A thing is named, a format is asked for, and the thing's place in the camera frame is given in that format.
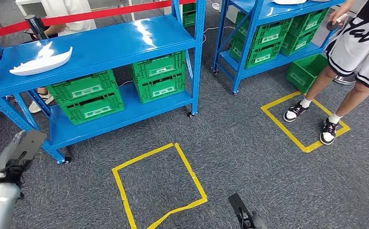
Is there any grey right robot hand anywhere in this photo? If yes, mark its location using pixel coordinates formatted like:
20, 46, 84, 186
243, 211, 269, 229

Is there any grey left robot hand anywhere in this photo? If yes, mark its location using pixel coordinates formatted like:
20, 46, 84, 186
0, 129, 30, 177

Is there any chrome base stool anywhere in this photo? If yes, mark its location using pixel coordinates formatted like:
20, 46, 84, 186
333, 74, 357, 86

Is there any white desk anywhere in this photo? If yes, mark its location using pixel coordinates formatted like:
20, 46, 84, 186
15, 0, 136, 21

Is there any yellow floor tape square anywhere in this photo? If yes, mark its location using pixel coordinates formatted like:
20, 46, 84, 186
112, 143, 209, 229
260, 91, 351, 154

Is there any black left wrist camera bracket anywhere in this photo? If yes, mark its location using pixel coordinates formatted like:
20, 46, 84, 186
10, 129, 48, 165

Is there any blue steel shelf rack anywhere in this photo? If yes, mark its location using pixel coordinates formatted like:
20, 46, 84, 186
0, 0, 206, 165
212, 0, 346, 95

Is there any black round handheld device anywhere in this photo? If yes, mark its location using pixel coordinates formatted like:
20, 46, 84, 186
326, 14, 340, 31

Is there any white curved plastic part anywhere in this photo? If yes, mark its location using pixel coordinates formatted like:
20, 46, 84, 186
9, 41, 73, 76

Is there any red barrier belt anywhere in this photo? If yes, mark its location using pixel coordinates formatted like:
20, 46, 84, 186
0, 0, 198, 39

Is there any white moulded plastic panel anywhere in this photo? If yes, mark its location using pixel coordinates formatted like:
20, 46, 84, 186
273, 0, 308, 5

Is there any person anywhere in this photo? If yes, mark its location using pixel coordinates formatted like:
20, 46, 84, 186
282, 0, 369, 146
23, 0, 97, 114

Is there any black stanchion post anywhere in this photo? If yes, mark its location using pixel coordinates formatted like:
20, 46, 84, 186
24, 14, 50, 41

